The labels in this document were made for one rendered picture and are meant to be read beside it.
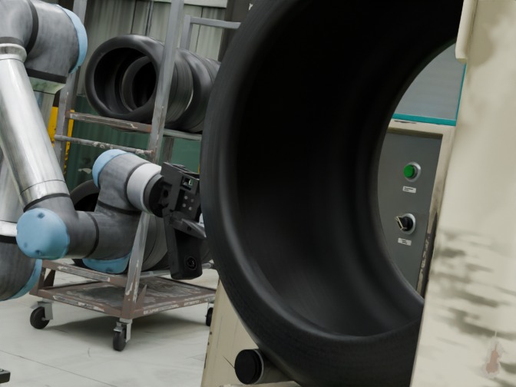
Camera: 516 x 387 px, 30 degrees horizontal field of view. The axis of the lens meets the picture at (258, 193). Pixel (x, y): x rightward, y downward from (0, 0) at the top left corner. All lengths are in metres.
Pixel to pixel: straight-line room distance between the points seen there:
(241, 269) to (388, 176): 0.78
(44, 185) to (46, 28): 0.32
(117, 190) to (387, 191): 0.60
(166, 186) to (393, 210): 0.57
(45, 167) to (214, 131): 0.36
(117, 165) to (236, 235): 0.40
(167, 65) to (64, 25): 3.20
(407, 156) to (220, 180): 0.73
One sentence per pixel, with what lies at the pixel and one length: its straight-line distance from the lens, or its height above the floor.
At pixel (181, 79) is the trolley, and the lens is 5.08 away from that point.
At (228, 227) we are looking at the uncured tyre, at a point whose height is 1.07.
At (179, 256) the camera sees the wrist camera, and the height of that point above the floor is 1.00.
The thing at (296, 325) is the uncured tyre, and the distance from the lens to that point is 1.12.
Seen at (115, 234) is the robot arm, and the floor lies 1.00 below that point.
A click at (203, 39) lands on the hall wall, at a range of 12.16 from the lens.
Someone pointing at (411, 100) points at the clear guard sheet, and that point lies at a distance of 1.88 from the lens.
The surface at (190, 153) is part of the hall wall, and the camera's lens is 11.99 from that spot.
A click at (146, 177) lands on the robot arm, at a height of 1.10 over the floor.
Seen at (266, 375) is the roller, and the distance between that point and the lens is 1.24.
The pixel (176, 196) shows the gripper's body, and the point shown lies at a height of 1.08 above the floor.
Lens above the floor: 1.18
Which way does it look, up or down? 3 degrees down
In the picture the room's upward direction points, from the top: 9 degrees clockwise
